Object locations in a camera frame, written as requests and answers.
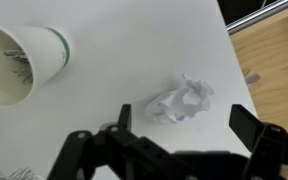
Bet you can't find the wooden drawer with white front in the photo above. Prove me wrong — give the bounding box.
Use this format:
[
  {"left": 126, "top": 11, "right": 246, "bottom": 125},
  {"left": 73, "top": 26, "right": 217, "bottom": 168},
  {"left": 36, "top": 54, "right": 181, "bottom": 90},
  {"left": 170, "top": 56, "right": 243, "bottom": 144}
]
[{"left": 226, "top": 0, "right": 288, "bottom": 180}]

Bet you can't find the pile of metal paper clips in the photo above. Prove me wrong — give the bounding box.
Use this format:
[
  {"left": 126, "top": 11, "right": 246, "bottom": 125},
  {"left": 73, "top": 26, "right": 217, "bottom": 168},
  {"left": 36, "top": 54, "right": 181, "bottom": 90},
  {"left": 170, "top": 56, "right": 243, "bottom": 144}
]
[{"left": 0, "top": 161, "right": 43, "bottom": 180}]

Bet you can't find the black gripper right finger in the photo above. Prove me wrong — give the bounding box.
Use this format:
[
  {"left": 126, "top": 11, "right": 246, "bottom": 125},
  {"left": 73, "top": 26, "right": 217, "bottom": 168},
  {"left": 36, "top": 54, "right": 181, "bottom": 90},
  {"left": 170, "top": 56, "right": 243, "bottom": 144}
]
[{"left": 228, "top": 103, "right": 288, "bottom": 180}]

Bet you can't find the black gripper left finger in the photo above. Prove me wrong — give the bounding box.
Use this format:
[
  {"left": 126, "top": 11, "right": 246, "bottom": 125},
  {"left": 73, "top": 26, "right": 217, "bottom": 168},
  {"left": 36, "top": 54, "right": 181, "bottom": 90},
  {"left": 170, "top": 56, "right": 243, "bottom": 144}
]
[{"left": 47, "top": 103, "right": 198, "bottom": 180}]

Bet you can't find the white paper cup green stripe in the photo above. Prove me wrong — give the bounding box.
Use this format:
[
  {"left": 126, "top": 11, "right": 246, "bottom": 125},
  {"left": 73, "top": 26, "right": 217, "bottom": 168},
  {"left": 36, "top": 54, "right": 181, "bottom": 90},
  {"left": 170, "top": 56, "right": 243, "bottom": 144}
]
[{"left": 0, "top": 20, "right": 72, "bottom": 108}]

